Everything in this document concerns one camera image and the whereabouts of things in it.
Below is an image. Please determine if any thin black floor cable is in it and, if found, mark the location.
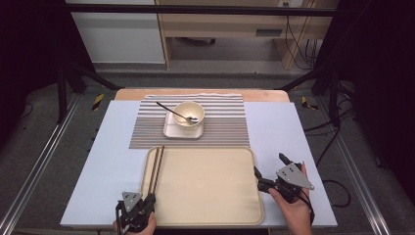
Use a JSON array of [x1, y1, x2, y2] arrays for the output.
[[19, 102, 33, 120]]

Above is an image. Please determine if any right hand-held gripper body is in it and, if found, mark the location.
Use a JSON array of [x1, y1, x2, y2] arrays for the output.
[[273, 162, 316, 204]]

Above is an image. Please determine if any striped placemat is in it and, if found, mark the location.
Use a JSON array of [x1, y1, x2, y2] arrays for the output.
[[128, 93, 252, 150]]

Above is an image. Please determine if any yellow black tape marker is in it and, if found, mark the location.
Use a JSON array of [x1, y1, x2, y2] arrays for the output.
[[91, 93, 106, 112], [300, 96, 319, 111]]

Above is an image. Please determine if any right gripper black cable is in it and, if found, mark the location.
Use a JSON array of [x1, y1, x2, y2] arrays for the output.
[[301, 189, 316, 226]]

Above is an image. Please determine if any black metal stand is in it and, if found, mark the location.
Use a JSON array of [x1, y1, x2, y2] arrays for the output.
[[277, 62, 342, 128], [55, 55, 123, 125]]

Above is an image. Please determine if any bundle of hanging black cables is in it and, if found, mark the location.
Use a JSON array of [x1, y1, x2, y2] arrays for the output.
[[285, 14, 322, 71]]

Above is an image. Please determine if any white wall socket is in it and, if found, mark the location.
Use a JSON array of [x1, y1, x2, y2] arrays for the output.
[[277, 0, 304, 8]]

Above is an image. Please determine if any person's right hand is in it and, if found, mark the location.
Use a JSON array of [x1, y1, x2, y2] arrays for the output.
[[267, 162, 315, 230]]

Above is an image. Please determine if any white cabinet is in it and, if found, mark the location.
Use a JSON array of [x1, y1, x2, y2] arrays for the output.
[[65, 0, 165, 65]]

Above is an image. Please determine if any looped black floor cable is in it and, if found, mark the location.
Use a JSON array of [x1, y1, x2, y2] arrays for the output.
[[321, 178, 352, 209]]

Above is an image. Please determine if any cream bowl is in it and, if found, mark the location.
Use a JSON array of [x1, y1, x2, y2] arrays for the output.
[[171, 101, 206, 131]]

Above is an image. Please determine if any metal spoon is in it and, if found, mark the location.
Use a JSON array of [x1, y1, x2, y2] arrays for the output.
[[156, 101, 200, 124]]

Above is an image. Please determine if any white square plate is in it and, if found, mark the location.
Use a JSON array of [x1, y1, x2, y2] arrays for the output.
[[162, 109, 206, 140]]

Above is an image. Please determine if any black curtain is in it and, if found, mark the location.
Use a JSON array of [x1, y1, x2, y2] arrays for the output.
[[321, 0, 415, 197], [0, 0, 96, 148]]

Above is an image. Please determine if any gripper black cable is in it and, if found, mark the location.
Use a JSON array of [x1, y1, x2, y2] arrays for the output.
[[301, 189, 316, 226], [115, 200, 125, 235]]

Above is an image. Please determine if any light wooden desk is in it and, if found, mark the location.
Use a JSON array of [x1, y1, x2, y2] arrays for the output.
[[155, 0, 339, 71]]

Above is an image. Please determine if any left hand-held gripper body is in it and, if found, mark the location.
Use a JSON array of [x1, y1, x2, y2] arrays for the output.
[[115, 191, 157, 234]]

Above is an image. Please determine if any aluminium floor rail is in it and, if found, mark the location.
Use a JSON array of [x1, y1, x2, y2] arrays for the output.
[[0, 94, 82, 235], [317, 97, 392, 235]]

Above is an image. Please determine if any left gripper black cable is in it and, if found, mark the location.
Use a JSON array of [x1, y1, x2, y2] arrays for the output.
[[115, 200, 125, 235]]

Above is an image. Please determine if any black horizontal frame bar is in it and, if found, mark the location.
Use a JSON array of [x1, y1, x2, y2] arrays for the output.
[[63, 3, 337, 18]]

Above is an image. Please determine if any beige plastic tray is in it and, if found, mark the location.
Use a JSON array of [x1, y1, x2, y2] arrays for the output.
[[134, 146, 265, 227]]

